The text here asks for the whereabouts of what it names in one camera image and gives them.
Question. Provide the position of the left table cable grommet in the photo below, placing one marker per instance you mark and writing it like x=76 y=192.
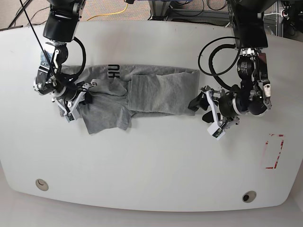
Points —
x=42 y=185

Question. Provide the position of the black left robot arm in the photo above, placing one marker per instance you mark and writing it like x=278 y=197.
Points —
x=254 y=92

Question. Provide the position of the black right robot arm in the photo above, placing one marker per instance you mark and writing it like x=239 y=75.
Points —
x=60 y=28

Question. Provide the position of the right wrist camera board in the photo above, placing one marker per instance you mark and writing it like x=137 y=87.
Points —
x=72 y=116

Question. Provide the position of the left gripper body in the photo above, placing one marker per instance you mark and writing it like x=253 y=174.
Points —
x=213 y=100

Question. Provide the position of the red tape rectangle marking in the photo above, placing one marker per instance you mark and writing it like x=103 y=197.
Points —
x=272 y=151

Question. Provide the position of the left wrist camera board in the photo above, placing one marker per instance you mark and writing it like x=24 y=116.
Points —
x=215 y=130

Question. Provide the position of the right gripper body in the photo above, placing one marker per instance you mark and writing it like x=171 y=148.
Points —
x=68 y=100

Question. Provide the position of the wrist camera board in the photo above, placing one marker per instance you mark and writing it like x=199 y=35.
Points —
x=72 y=116
x=215 y=130

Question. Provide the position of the right table cable grommet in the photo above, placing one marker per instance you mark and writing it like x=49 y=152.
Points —
x=249 y=196

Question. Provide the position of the grey t-shirt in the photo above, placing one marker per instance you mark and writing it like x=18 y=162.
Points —
x=126 y=91

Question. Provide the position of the table cable grommet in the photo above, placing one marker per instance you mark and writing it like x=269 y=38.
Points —
x=249 y=196
x=42 y=185

